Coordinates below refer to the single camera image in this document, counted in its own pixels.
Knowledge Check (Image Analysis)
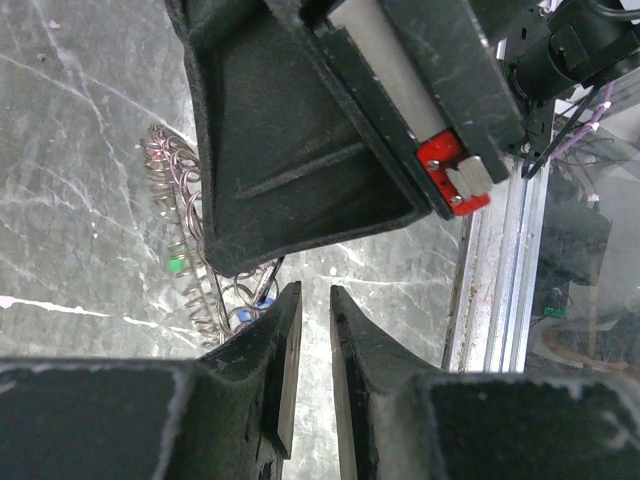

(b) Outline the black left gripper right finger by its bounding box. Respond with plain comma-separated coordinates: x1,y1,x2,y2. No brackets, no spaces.
330,286,639,479

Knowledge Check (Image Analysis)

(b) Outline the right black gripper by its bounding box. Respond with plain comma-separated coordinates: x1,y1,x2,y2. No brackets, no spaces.
166,1,525,277

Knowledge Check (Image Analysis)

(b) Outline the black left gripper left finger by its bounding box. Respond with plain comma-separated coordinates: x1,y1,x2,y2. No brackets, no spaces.
1,283,302,479

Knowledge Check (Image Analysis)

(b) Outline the grey keyring disc with rings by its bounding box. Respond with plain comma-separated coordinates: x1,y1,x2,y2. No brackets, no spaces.
141,124,284,348

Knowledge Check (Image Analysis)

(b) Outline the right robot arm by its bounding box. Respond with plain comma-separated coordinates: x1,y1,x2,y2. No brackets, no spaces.
166,1,639,277

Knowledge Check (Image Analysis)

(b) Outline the blue key tag on disc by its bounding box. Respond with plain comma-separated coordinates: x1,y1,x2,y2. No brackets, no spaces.
236,298,274,328

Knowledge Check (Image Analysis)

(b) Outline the green key tag on disc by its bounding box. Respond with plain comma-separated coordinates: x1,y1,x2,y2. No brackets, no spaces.
167,243,185,274

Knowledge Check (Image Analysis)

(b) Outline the aluminium rail frame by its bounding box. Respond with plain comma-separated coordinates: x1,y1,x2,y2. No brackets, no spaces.
442,84,640,374

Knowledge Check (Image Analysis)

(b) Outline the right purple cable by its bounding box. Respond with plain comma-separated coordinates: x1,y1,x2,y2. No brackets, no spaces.
549,79,616,166

